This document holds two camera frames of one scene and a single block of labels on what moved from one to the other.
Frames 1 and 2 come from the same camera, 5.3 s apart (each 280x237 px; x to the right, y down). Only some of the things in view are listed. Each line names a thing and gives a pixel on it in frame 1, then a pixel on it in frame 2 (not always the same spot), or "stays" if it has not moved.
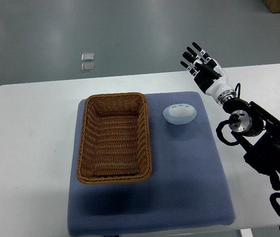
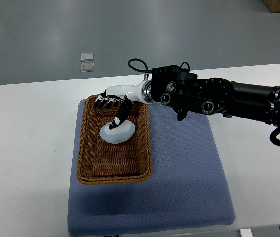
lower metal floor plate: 87,67 stays
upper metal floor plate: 89,57 stays
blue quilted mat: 187,189 stays
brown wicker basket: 114,143 stays
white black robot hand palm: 214,88 -> 141,92
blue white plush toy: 179,114 -> 120,134
